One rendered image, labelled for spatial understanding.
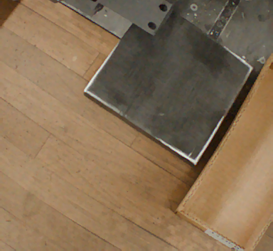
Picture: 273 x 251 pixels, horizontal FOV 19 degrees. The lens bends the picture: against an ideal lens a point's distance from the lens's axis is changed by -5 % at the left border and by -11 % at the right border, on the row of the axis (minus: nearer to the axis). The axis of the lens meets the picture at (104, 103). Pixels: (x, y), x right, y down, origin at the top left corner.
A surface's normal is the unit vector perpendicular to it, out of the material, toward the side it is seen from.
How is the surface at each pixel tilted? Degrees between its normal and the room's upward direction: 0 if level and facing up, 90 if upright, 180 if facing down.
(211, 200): 0
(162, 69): 0
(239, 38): 0
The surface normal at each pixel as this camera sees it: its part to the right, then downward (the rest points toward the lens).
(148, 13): -0.21, 0.21
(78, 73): 0.05, -0.25
